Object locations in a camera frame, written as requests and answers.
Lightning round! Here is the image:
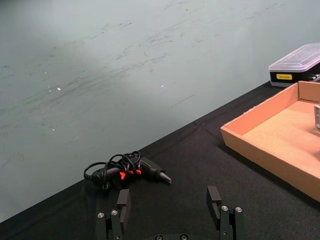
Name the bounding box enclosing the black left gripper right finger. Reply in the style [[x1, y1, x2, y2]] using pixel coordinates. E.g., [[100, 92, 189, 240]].
[[206, 185, 245, 240]]

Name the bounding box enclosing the clear plastic case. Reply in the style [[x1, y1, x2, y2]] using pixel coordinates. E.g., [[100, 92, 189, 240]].
[[268, 42, 320, 88]]

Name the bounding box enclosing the black corded tool red switch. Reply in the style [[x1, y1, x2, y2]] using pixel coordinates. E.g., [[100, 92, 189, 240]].
[[83, 150, 173, 191]]

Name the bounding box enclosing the shallow brown cardboard tray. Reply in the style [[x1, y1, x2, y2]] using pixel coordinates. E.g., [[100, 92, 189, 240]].
[[220, 80, 320, 203]]

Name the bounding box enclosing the black table cloth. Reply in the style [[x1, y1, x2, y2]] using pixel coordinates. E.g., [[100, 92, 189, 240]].
[[0, 80, 320, 240]]

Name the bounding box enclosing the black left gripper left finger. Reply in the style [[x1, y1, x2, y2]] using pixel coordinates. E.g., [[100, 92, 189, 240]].
[[95, 188, 131, 240]]

